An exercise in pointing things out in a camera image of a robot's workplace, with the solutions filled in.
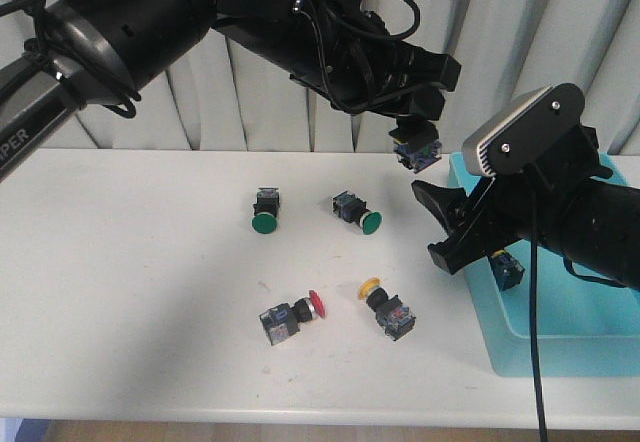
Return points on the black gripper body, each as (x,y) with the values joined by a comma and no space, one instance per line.
(537,200)
(333,47)

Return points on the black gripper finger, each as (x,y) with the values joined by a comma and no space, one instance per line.
(426,103)
(459,249)
(416,66)
(447,205)

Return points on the yellow push button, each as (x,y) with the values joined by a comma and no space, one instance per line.
(394,317)
(416,143)

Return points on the red push button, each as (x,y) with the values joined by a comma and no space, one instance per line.
(281,322)
(507,270)

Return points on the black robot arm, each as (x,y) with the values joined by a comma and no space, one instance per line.
(104,52)
(604,235)

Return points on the blue plastic box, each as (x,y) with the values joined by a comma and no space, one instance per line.
(584,329)

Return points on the yellow push button lying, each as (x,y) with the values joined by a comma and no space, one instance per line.
(394,317)

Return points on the green push button right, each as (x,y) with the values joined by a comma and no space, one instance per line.
(348,207)

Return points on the green push button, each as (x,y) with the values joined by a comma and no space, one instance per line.
(266,209)
(348,207)

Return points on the grey pleated curtain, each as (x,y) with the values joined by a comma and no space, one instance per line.
(222,97)

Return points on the green push button left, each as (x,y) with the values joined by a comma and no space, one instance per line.
(266,209)

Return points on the red push button lying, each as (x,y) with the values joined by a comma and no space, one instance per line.
(281,322)

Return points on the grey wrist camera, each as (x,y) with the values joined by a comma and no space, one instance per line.
(523,131)

